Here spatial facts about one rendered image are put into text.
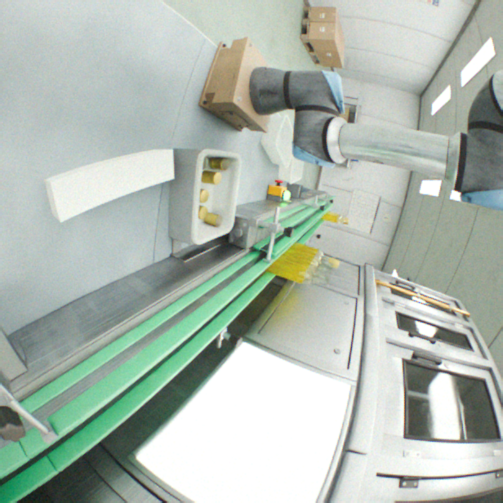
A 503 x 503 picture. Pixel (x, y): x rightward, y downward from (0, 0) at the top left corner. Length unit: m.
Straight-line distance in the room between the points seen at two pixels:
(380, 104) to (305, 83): 6.49
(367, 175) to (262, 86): 6.06
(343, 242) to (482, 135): 6.47
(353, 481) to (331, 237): 6.55
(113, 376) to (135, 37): 0.58
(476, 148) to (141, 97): 0.60
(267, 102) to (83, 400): 0.69
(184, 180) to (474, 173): 0.57
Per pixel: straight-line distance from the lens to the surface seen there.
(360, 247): 6.79
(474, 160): 0.42
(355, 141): 0.48
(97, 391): 0.34
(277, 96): 0.59
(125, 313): 0.40
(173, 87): 0.53
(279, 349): 0.59
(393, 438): 0.65
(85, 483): 0.54
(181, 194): 0.50
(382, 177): 6.58
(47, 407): 0.36
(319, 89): 0.56
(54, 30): 0.45
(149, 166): 0.41
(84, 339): 0.38
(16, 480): 0.47
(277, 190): 1.01
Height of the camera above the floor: 1.14
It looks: 22 degrees down
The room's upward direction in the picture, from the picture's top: 109 degrees clockwise
